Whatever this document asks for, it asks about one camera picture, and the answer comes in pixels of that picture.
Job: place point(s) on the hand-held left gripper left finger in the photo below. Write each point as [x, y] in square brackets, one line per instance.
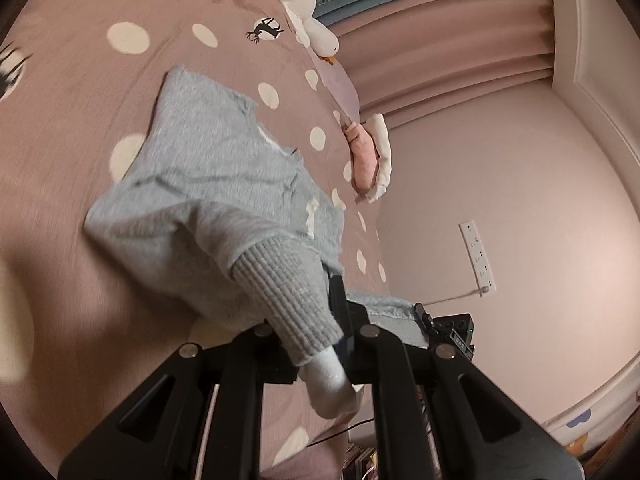
[260, 345]

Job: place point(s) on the pink curtain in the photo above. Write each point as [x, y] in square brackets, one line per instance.
[450, 60]

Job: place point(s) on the pink polka-dot blanket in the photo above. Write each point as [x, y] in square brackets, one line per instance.
[75, 110]

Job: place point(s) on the pink folded garment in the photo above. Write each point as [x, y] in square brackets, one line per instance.
[364, 160]

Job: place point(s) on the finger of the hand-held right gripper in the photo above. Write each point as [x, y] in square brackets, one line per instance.
[422, 316]

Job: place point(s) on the white wall socket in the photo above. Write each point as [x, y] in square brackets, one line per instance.
[477, 255]

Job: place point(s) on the printed white cloth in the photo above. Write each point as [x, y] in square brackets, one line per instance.
[585, 425]

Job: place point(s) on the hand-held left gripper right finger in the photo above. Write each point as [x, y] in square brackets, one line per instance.
[350, 330]

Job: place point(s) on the light blue sweatshirt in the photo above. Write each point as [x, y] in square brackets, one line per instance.
[200, 185]

